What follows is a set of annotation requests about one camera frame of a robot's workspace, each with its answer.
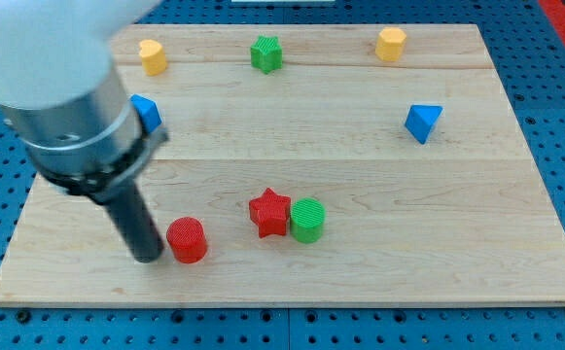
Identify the red cylinder block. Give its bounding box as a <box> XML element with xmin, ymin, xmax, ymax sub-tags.
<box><xmin>166</xmin><ymin>217</ymin><xmax>208</xmax><ymax>263</ymax></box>

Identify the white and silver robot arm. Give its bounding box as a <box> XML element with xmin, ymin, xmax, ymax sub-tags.
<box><xmin>0</xmin><ymin>0</ymin><xmax>160</xmax><ymax>201</ymax></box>

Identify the red star block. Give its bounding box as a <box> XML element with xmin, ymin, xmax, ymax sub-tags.
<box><xmin>249</xmin><ymin>188</ymin><xmax>291</xmax><ymax>238</ymax></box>

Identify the green star block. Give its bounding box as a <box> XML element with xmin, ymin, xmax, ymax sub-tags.
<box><xmin>250</xmin><ymin>35</ymin><xmax>283</xmax><ymax>74</ymax></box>

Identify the wooden board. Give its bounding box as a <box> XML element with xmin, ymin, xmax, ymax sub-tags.
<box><xmin>0</xmin><ymin>24</ymin><xmax>565</xmax><ymax>308</ymax></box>

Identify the green cylinder block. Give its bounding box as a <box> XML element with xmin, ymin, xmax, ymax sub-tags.
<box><xmin>290</xmin><ymin>197</ymin><xmax>326</xmax><ymax>244</ymax></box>

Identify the blue block left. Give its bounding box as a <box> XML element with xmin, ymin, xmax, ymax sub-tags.
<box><xmin>130</xmin><ymin>94</ymin><xmax>162</xmax><ymax>134</ymax></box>

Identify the blue triangle block right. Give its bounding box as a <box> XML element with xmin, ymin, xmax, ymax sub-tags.
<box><xmin>405</xmin><ymin>105</ymin><xmax>443</xmax><ymax>145</ymax></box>

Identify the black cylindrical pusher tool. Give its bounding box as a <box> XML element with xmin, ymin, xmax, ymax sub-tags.
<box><xmin>90</xmin><ymin>179</ymin><xmax>163</xmax><ymax>263</ymax></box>

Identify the yellow heart block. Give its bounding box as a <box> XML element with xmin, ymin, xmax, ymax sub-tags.
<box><xmin>139</xmin><ymin>39</ymin><xmax>168</xmax><ymax>76</ymax></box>

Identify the yellow hexagon block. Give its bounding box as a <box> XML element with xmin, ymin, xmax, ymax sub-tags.
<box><xmin>375</xmin><ymin>27</ymin><xmax>407</xmax><ymax>62</ymax></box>

